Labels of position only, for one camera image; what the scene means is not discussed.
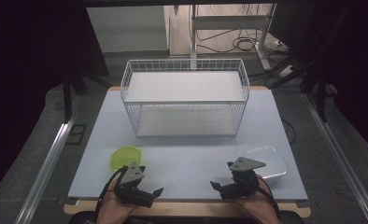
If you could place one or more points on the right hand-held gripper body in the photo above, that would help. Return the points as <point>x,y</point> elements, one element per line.
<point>243,183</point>

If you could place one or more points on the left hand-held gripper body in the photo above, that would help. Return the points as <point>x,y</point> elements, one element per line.
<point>132,174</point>

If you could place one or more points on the green round plate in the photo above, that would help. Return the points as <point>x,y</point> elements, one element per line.
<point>123,157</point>

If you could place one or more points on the white square dish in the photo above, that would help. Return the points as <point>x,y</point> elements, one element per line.
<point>271,158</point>

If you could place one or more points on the person's right hand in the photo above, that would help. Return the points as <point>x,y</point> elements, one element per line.
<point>260,208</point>

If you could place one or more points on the person's left hand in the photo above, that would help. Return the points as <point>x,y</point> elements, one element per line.
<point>112,208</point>

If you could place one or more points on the black floor grid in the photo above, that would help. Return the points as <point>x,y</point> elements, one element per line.
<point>76,134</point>

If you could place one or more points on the black metal stand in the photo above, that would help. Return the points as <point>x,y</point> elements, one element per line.
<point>321,99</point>
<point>68,99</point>

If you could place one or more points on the white power strip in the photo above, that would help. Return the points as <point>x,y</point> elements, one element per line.
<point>286,71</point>

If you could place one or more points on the aluminium rail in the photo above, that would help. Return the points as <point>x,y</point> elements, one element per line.
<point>341,158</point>
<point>45,171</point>

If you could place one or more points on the white desk frame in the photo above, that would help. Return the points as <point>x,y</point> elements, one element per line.
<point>227,21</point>

